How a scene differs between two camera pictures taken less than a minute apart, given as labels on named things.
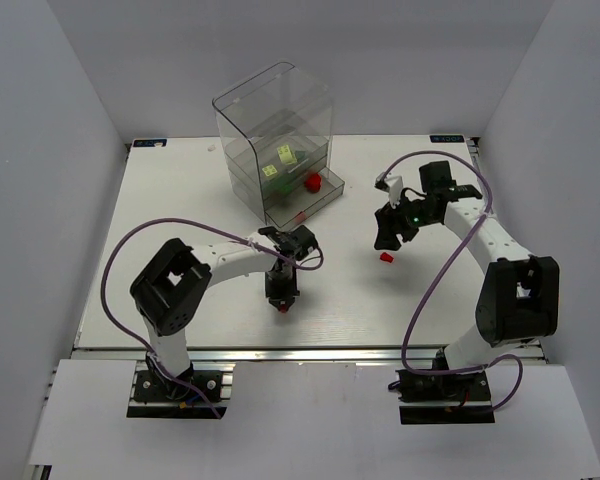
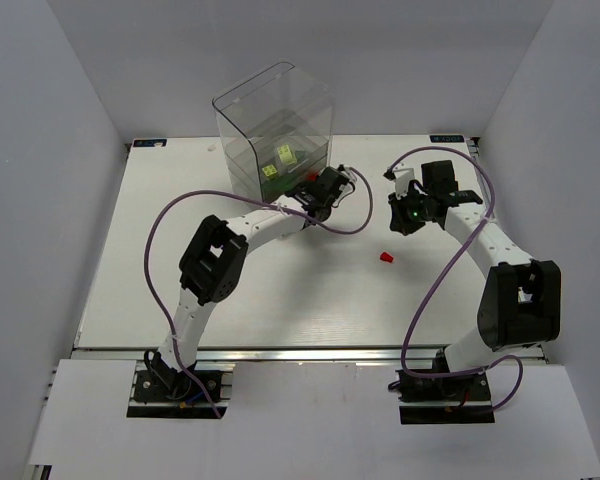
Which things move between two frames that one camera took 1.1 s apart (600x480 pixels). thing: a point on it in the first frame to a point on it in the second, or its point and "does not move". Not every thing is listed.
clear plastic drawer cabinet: [277, 136] does not move
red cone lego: [386, 257] does not move
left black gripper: [281, 291] to [309, 188]
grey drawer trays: [282, 179] does not move
